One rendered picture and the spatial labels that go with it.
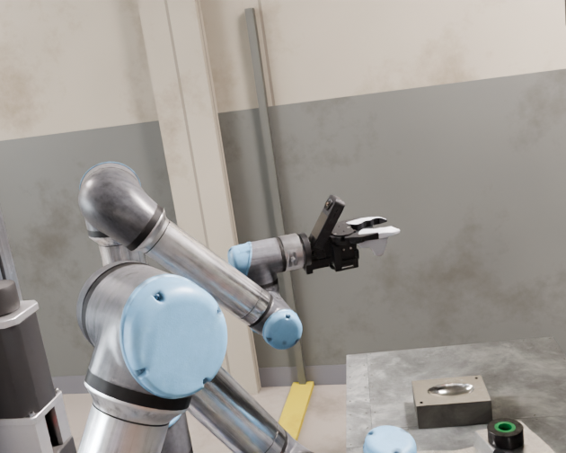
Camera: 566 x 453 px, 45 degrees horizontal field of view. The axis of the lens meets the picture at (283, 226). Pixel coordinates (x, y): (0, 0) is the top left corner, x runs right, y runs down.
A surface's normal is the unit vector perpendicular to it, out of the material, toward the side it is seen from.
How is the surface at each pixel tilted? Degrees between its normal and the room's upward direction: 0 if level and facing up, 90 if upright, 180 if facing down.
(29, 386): 90
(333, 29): 90
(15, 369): 90
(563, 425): 0
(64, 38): 90
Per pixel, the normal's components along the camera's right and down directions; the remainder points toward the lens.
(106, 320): -0.77, -0.26
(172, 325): 0.61, -0.01
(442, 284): -0.19, 0.26
